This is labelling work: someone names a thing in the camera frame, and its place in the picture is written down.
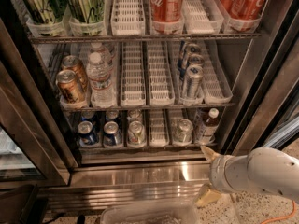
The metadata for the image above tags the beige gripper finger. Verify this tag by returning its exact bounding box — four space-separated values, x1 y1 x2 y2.
193 184 221 207
200 146 220 162

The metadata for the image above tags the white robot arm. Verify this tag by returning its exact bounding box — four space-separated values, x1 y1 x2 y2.
193 146 299 208

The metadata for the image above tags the open glass fridge door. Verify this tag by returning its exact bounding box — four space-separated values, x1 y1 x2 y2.
233 12 299 155

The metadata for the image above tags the front diet pepsi can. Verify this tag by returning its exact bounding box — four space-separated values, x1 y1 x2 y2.
128 120 146 147

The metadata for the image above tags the diet pepsi can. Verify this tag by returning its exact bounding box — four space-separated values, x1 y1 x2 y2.
127 109 143 122
128 120 146 147

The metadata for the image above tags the front silver red bull can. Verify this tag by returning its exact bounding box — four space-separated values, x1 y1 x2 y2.
181 64 204 99

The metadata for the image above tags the silver red bull can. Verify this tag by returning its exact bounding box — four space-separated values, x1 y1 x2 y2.
181 64 204 99
180 54 205 79
178 41 201 70

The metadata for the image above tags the rear diet pepsi can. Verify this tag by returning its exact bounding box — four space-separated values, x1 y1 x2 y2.
127 109 143 122

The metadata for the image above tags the middle silver red bull can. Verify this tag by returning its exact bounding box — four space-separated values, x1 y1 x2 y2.
180 54 205 79

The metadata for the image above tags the blue pepsi can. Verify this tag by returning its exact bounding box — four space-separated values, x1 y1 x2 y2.
81 111 100 131
103 121 123 147
78 121 98 146
105 110 121 125

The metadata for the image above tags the rear silver red bull can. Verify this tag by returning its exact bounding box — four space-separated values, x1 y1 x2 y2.
178 41 201 70

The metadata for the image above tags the stainless steel fridge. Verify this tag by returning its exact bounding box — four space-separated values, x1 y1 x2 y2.
0 0 299 215

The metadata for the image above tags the left front blue pepsi can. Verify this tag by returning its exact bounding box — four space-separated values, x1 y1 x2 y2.
78 121 98 146

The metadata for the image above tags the left rear blue pepsi can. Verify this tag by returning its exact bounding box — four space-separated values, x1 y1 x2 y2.
81 111 100 131

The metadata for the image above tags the front gold coffee can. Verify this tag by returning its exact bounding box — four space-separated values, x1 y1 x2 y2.
56 69 85 104

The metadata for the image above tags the gold coffee can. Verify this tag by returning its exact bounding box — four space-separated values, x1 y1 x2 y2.
56 69 85 104
62 55 88 91

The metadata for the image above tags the right front coca-cola can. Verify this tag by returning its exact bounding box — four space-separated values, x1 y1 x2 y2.
230 0 265 21

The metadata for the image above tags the centre red coca-cola can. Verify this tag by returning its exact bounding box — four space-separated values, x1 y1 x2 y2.
150 0 183 22

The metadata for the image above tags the rear gold coffee can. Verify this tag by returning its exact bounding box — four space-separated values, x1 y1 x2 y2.
62 55 88 91

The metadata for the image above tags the right green tea can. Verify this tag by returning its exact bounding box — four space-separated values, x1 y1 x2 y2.
68 0 105 24

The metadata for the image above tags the green tea can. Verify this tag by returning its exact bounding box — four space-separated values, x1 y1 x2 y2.
23 0 67 24
68 0 105 24

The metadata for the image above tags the left green tea can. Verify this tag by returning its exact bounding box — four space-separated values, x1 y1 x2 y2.
23 0 67 24

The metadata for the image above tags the brown tea bottle white cap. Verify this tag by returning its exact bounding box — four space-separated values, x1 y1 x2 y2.
196 108 219 145

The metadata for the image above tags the clear plastic bin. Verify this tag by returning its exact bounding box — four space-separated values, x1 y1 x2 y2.
100 200 201 224

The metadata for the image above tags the front clear water bottle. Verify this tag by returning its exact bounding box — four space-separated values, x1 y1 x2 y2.
86 52 113 108

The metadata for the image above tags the clear water bottle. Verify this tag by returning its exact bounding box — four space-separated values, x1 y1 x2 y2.
86 52 113 108
90 43 112 64

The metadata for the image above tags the rear clear water bottle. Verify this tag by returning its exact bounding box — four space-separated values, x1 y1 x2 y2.
90 43 112 64

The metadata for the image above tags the orange power cable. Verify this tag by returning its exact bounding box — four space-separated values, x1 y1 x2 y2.
260 200 298 224

